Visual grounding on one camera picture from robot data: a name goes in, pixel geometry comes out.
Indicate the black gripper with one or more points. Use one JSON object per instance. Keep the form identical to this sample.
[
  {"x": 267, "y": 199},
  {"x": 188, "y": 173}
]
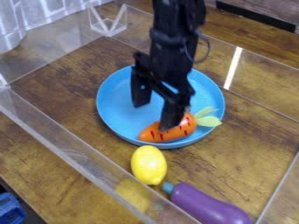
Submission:
[{"x": 160, "y": 71}]

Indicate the orange toy carrot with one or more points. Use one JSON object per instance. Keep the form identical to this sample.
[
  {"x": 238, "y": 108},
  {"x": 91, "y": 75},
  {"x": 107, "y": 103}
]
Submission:
[{"x": 152, "y": 135}]

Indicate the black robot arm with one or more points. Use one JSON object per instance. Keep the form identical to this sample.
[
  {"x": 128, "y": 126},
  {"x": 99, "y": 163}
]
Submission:
[{"x": 179, "y": 16}]

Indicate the blue round tray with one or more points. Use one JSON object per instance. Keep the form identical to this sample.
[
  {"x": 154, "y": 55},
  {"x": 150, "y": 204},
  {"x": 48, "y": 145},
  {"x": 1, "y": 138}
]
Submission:
[{"x": 127, "y": 120}]

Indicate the yellow toy lemon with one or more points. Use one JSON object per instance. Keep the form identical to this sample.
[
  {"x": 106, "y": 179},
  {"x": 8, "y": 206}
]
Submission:
[{"x": 148, "y": 165}]

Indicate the purple toy eggplant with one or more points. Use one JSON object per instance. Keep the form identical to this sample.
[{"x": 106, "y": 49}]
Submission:
[{"x": 207, "y": 209}]

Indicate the white mesh curtain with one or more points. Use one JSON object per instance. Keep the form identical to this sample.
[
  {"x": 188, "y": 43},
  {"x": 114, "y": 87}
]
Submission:
[{"x": 21, "y": 15}]

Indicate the blue plastic object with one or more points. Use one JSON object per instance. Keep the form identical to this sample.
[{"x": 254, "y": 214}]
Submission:
[{"x": 12, "y": 213}]

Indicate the clear acrylic enclosure wall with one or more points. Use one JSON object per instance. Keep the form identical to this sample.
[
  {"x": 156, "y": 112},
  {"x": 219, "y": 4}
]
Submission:
[{"x": 64, "y": 161}]

